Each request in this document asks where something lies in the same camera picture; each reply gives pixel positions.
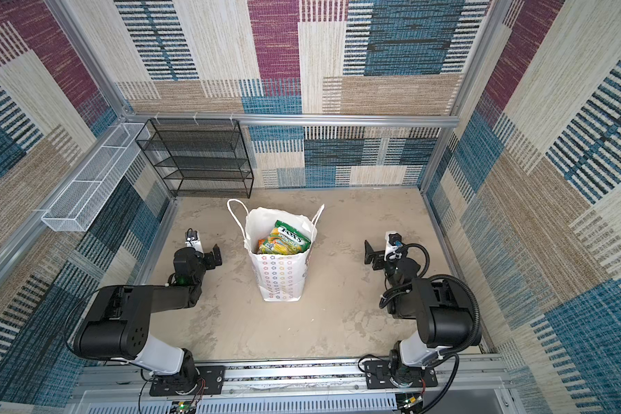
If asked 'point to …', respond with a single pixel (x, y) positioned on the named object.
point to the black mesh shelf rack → (200, 157)
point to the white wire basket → (79, 203)
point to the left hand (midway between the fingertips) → (201, 243)
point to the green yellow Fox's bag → (284, 239)
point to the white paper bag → (280, 276)
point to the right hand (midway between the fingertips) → (379, 241)
